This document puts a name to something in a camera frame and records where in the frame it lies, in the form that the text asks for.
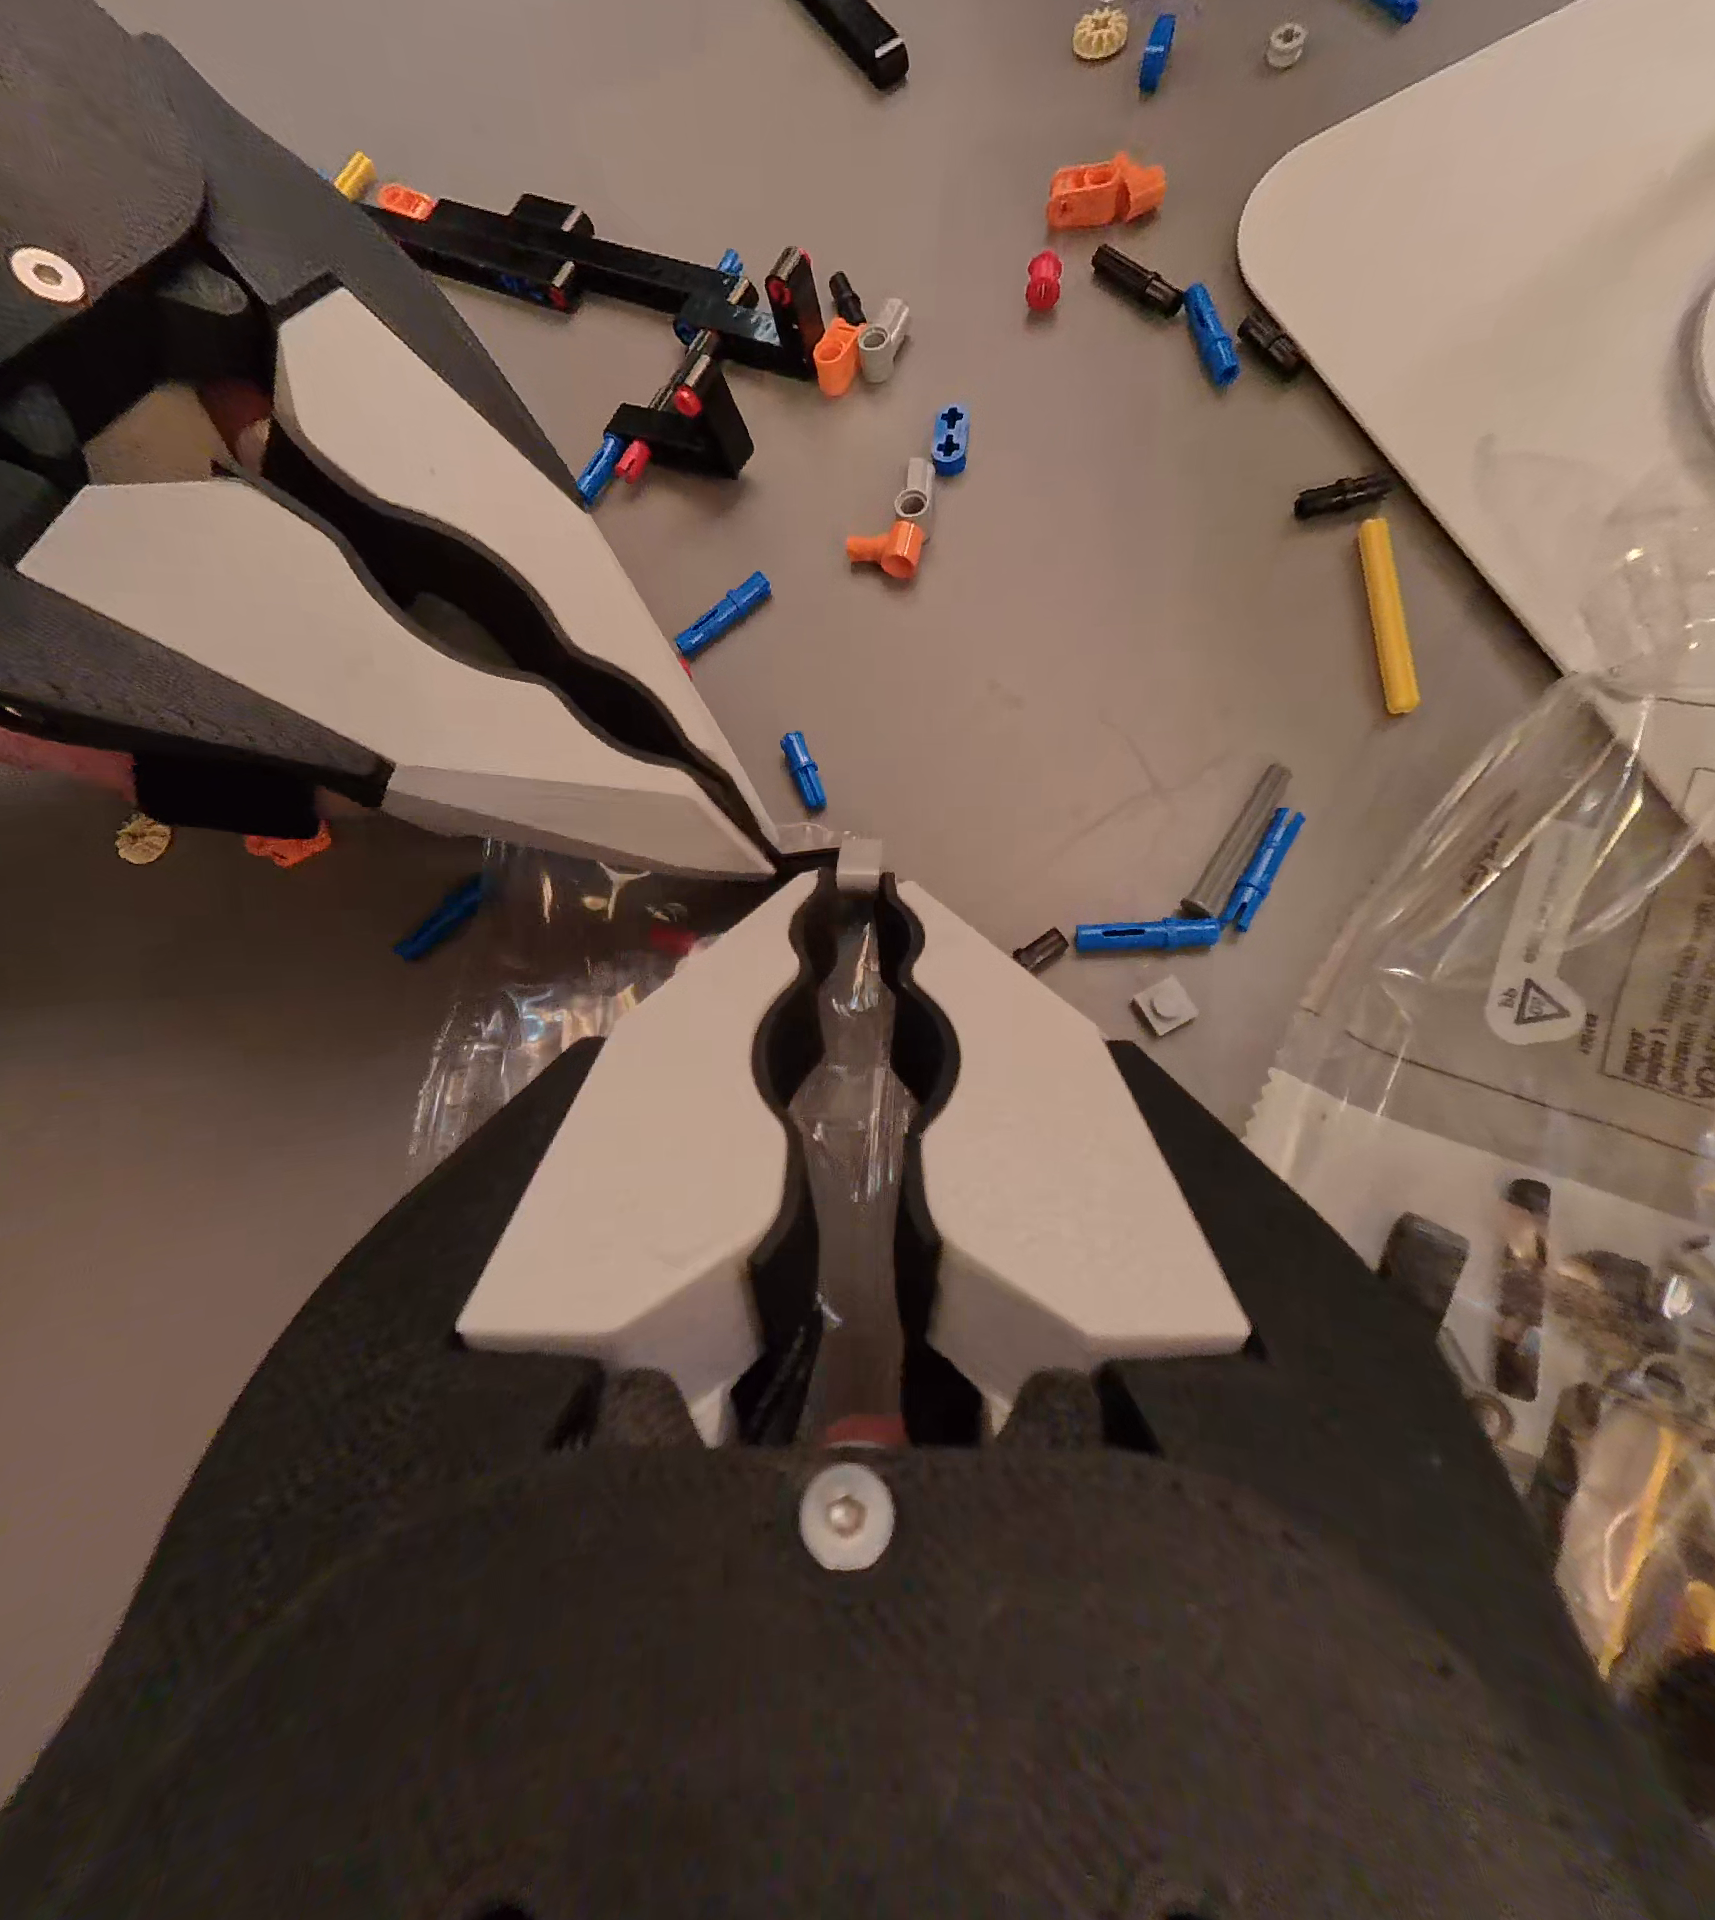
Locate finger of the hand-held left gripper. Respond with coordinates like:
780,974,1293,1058
14,475,780,883
272,282,780,861

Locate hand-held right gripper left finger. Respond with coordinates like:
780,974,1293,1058
456,870,840,1453

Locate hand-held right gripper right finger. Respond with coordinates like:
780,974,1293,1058
876,875,1255,1447

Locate small clear plastic bag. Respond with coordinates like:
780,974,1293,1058
408,817,950,1443

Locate black lego assembly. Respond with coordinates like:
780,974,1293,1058
332,150,914,486

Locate dark grey lego axle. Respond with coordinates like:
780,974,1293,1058
1181,763,1293,921

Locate black lego beam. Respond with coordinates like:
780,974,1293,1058
798,0,912,91

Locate large clear lego parts bag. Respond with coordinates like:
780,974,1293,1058
1239,480,1715,1893

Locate yellow lego axle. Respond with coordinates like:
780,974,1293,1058
1359,516,1421,719

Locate large orange lego connector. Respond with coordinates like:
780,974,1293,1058
1048,150,1167,231

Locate scattered small lego pins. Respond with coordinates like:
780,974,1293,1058
392,0,1421,971

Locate white stand base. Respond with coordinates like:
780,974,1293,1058
1235,0,1715,820

